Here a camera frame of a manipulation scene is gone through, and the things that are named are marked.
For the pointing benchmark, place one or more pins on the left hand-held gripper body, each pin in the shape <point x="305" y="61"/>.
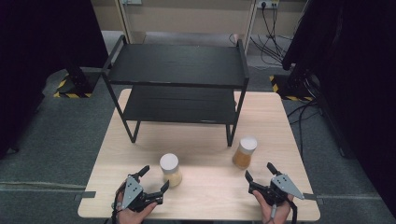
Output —
<point x="132" y="191"/>

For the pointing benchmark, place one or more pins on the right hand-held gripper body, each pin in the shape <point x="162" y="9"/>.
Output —
<point x="278" y="188"/>

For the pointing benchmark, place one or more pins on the jar of pale yellow powder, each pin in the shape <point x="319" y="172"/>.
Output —
<point x="171" y="171"/>

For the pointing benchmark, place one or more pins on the jar of orange powder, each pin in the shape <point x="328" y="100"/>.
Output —
<point x="244" y="154"/>

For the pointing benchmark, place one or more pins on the black two-tier shelf rack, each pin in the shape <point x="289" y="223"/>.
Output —
<point x="177" y="65"/>

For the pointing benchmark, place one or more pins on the person's left hand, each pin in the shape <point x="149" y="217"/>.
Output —
<point x="137" y="216"/>

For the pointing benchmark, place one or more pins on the person's right hand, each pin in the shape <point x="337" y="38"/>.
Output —
<point x="275" y="214"/>

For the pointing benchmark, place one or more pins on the grey tape strip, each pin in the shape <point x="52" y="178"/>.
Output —
<point x="313" y="197"/>
<point x="84" y="195"/>

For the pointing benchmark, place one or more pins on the black yellow striped stand base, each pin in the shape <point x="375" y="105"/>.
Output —
<point x="291" y="90"/>
<point x="73" y="88"/>

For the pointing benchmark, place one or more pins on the black curtain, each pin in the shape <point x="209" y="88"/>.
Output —
<point x="37" y="62"/>
<point x="358" y="77"/>

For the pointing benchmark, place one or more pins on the white frame post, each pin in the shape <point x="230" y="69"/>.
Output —
<point x="250" y="25"/>
<point x="124" y="21"/>

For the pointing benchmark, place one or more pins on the white wall socket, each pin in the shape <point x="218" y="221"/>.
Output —
<point x="267" y="3"/>

